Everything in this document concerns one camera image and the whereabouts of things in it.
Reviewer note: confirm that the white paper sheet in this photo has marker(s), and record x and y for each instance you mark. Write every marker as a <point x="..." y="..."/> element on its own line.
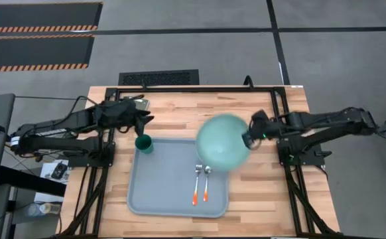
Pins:
<point x="47" y="172"/>

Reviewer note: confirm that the teal round plate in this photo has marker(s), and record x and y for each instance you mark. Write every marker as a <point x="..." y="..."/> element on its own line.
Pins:
<point x="221" y="142"/>

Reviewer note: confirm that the black aluminium table frame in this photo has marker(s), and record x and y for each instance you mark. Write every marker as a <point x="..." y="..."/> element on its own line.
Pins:
<point x="196" y="89"/>

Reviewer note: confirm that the clear plastic bottle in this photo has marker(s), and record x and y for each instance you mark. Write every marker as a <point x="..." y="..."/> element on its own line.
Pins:
<point x="43" y="209"/>

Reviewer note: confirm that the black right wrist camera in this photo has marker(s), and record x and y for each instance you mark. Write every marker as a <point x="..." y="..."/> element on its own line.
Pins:
<point x="260" y="116"/>

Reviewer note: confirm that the green plastic cup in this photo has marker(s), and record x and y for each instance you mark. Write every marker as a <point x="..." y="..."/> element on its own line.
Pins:
<point x="146" y="147"/>

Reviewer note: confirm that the black floor vent grille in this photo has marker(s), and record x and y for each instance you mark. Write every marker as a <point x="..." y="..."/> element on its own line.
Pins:
<point x="160" y="78"/>

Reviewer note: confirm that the black handheld controller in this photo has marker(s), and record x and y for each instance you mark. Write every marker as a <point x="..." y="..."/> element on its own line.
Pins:
<point x="59" y="171"/>

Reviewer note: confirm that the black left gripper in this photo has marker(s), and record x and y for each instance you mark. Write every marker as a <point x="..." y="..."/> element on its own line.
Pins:
<point x="116" y="114"/>

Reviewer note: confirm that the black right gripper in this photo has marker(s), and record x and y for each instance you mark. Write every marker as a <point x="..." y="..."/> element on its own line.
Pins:
<point x="266" y="129"/>

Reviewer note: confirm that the grey plastic tray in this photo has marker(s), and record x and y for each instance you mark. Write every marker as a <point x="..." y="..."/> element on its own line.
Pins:
<point x="166" y="182"/>

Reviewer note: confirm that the black hazard-striped floor mat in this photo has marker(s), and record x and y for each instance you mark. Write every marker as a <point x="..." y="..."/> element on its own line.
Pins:
<point x="40" y="15"/>
<point x="34" y="49"/>

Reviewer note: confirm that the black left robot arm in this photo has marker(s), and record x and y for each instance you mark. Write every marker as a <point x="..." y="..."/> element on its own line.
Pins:
<point x="63" y="119"/>

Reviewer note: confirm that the grey rectangular card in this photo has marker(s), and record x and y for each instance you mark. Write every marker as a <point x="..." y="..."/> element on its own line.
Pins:
<point x="144" y="104"/>

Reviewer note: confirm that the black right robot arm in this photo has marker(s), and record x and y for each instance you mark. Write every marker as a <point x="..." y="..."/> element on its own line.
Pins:
<point x="332" y="116"/>

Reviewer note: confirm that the black floor beam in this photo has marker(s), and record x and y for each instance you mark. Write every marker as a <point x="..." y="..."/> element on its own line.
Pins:
<point x="30" y="181"/>

